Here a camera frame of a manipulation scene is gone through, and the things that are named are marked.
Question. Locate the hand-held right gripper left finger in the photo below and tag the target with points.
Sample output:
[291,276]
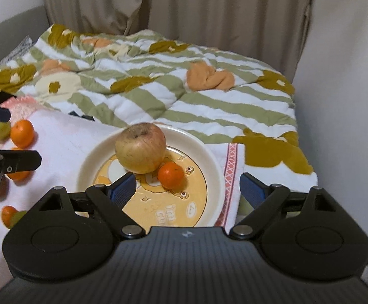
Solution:
[124,189]

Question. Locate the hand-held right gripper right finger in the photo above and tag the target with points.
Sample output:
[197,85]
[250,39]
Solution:
[251,191]

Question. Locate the green apple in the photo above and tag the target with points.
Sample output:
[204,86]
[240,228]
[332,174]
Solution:
[18,218]
[0,130]

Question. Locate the yellow-brown apple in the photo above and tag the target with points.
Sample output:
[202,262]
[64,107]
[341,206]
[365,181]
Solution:
[139,150]

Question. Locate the small orange tangerine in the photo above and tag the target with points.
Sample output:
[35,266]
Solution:
[170,176]

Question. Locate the cream plate with yellow print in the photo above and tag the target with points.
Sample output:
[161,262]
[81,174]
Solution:
[199,177]

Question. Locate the pink floral bed sheet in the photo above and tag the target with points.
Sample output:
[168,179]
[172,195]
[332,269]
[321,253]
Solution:
[60,142]

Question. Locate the grey patterned pillow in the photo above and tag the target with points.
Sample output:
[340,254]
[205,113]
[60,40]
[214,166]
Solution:
[19,49]

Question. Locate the grey headboard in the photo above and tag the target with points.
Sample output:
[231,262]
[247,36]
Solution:
[13,25]

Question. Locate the green striped floral blanket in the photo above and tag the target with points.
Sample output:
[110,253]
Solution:
[158,95]

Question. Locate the beige curtain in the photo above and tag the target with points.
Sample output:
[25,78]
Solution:
[203,6]

